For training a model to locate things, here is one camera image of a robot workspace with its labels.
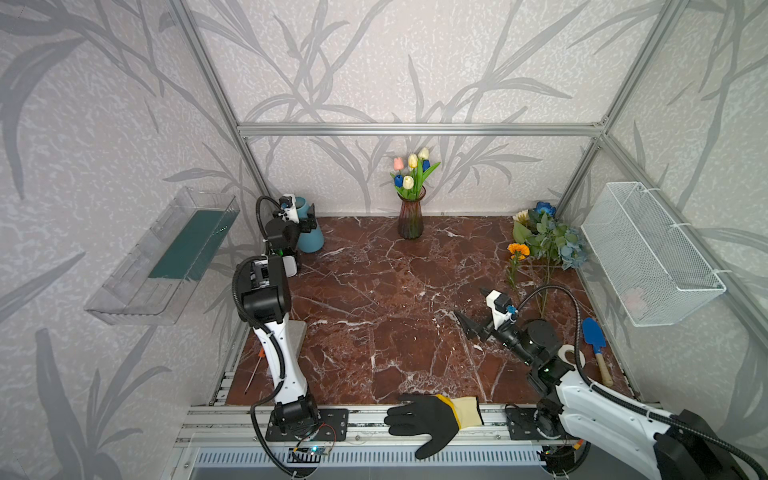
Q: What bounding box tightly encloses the white tulip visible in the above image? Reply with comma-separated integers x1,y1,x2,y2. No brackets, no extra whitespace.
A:
415,147,440,195

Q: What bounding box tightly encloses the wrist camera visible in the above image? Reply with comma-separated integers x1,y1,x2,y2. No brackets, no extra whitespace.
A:
278,194,300,224
485,290,518,330

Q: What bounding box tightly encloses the orange handled screwdriver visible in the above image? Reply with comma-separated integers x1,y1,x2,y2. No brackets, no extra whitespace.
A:
243,348,265,395

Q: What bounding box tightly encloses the pink glass vase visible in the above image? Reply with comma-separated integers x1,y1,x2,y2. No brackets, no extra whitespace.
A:
398,187,426,240

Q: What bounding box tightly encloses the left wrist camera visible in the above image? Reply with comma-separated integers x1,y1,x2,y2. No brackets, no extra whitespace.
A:
278,194,300,224

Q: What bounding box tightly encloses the black and yellow work glove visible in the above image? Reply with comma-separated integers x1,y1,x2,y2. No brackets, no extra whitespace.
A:
384,394,484,460

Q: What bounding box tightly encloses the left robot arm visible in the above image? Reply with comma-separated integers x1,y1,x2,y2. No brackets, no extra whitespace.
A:
231,216,320,436

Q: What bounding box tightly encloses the teal ceramic vase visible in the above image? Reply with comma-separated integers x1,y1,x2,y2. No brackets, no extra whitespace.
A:
296,196,324,253

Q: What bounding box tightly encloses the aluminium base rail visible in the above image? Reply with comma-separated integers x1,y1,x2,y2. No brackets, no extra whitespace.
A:
173,403,682,448

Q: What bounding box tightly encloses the grey sharpening stone block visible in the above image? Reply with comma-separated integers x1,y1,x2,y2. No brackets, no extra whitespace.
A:
286,320,307,370

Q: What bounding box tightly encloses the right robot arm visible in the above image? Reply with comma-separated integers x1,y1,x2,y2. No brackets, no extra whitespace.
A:
455,289,767,479

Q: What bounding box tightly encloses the blue green flower bouquet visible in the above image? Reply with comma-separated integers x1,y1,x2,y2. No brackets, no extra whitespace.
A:
510,202,588,284

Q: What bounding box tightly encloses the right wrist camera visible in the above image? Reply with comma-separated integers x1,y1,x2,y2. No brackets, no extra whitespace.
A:
485,290,518,330

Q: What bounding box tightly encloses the white tape roll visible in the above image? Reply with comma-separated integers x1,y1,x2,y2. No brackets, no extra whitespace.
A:
558,344,586,367

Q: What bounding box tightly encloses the pink object in basket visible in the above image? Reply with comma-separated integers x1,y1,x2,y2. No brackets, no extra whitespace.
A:
621,287,649,320

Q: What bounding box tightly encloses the clear acrylic wall shelf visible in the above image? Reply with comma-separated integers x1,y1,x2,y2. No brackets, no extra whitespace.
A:
85,187,240,326

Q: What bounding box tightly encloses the white wire basket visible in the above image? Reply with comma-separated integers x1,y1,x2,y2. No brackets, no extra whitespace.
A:
582,182,727,327

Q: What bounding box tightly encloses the orange marigold flower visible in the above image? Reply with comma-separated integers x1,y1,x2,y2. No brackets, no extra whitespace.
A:
506,243,530,289

